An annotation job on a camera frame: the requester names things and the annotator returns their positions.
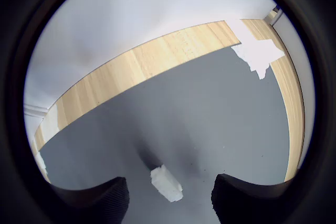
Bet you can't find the small white plastic terminal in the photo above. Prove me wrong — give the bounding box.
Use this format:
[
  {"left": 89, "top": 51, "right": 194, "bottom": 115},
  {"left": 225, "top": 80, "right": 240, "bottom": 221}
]
[{"left": 150, "top": 164, "right": 184, "bottom": 204}]

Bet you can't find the white masking tape piece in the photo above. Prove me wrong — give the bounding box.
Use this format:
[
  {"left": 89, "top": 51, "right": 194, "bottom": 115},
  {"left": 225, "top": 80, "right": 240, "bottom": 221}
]
[
  {"left": 33, "top": 151, "right": 50, "bottom": 177},
  {"left": 227, "top": 18, "right": 286, "bottom": 81}
]

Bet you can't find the dark grey mat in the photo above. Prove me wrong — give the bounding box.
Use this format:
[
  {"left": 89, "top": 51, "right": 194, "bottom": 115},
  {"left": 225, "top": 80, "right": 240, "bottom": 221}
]
[{"left": 36, "top": 47, "right": 291, "bottom": 224}]

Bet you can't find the white partition panel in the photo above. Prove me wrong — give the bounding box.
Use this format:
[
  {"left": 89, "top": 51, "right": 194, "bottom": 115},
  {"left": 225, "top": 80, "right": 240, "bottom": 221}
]
[
  {"left": 24, "top": 115, "right": 43, "bottom": 146},
  {"left": 271, "top": 6, "right": 315, "bottom": 170},
  {"left": 23, "top": 0, "right": 278, "bottom": 113}
]

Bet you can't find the grey partition post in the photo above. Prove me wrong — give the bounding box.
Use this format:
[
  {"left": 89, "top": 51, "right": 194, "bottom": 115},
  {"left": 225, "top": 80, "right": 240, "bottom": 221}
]
[{"left": 263, "top": 4, "right": 284, "bottom": 27}]

